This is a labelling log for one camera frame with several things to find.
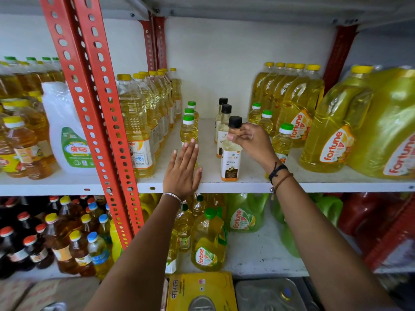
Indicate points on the person's left hand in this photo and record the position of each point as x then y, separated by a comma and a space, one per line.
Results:
180, 174

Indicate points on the person's right hand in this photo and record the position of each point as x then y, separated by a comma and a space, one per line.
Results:
259, 145

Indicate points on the person's right thumb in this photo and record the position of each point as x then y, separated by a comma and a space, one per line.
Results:
234, 137

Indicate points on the person's left thumb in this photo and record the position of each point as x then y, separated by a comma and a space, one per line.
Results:
198, 176

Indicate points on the person's left little finger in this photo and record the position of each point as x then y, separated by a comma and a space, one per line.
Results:
172, 160

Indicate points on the person's left middle finger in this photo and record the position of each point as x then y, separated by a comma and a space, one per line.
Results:
190, 151

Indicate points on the black-capped oil bottle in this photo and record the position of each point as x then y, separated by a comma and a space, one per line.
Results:
231, 161
223, 132
219, 113

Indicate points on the person's right forearm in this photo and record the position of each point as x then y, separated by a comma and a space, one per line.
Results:
324, 249

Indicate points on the person's left forearm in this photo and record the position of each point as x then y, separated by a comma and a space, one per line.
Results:
142, 255

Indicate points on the small green-capped oil bottle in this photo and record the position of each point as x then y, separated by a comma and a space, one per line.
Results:
189, 111
282, 142
192, 104
266, 123
254, 114
188, 131

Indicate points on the silver bangle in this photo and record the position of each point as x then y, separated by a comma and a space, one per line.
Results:
175, 198

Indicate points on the row of yellow-capped clear bottles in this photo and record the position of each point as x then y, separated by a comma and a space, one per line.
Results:
139, 132

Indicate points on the white shelf board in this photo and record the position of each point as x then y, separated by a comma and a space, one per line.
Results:
256, 252
253, 178
227, 6

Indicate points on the yellow plastic jug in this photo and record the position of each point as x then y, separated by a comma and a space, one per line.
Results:
149, 205

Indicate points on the green oil jug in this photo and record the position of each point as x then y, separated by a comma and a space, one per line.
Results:
244, 213
324, 207

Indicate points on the green-capped yellow oil jug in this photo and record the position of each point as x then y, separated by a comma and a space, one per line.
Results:
207, 246

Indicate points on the tall yellow oil bottle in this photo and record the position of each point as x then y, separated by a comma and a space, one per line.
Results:
171, 255

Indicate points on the red slotted metal upright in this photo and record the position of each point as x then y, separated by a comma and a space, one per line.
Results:
81, 103
155, 42
338, 55
107, 93

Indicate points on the large yellow oil jug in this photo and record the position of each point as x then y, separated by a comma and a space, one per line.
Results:
385, 126
330, 135

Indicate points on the white jug with green label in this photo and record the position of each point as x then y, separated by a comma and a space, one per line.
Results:
68, 139

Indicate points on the yellow square oil tin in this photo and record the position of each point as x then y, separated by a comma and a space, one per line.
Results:
201, 293

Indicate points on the silver square oil tin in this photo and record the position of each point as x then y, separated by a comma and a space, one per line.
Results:
269, 296

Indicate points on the group of mixed-cap oil bottles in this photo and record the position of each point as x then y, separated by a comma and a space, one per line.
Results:
48, 236

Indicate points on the group of amber oil bottles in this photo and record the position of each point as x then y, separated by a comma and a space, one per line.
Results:
22, 126

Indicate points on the red oil jugs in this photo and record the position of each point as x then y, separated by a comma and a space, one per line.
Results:
373, 220

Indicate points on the brown woven sack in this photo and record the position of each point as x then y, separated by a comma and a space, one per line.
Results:
48, 294

